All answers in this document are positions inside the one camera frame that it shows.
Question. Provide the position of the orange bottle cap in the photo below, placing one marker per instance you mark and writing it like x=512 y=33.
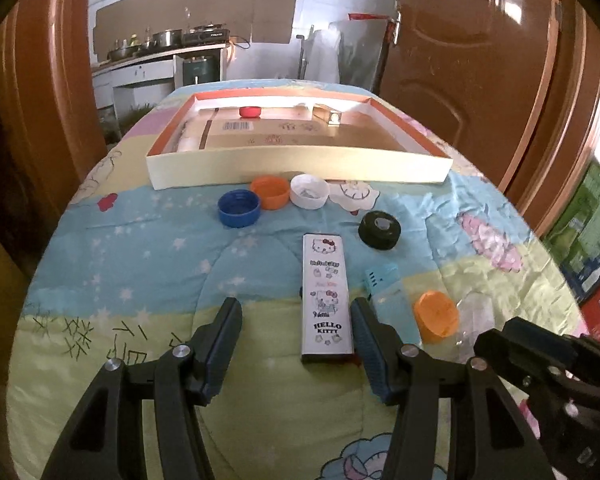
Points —
x=435 y=315
x=270 y=192

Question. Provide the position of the blue bottle cap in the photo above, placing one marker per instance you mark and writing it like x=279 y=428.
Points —
x=238 y=208

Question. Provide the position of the shallow cardboard box tray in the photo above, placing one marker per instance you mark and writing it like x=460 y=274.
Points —
x=280 y=134

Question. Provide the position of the teal plastic case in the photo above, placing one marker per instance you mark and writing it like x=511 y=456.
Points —
x=387 y=295

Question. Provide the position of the black gas stove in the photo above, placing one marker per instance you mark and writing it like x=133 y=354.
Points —
x=205 y=35

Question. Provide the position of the red paper strip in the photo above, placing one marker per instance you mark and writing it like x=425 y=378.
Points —
x=367 y=15

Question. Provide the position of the brown wooden door frame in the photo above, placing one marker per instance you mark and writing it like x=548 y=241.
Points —
x=572 y=110

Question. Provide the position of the small clear glass bottle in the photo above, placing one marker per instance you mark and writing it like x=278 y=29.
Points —
x=327 y=114

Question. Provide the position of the clear plastic sheeting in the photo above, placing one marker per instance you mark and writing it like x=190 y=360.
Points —
x=350 y=55

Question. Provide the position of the brown wooden door leaf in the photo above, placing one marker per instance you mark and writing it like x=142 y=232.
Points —
x=40 y=110

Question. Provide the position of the white bottle cap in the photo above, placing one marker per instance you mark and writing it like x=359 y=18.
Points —
x=308 y=192

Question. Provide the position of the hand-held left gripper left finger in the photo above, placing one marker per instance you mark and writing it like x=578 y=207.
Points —
x=220 y=342

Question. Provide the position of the white kitchen counter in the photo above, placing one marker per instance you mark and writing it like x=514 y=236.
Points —
x=130 y=72

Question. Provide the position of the white cartoon print box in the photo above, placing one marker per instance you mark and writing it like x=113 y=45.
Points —
x=326 y=305

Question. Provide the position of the steel cooking pot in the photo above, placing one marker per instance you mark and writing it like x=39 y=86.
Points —
x=167 y=37

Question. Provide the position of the green printed carton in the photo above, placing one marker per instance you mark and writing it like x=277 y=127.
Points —
x=587 y=230

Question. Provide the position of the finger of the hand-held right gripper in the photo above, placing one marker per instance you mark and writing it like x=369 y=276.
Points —
x=525 y=350

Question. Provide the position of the clear pill blister pack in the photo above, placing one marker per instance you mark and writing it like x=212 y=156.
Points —
x=476 y=317

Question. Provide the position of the red bottle cap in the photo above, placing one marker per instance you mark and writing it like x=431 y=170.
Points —
x=250 y=111

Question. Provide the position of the black bottle cap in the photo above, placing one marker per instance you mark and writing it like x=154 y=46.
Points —
x=379 y=230

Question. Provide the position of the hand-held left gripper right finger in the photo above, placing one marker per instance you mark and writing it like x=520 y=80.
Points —
x=367 y=350

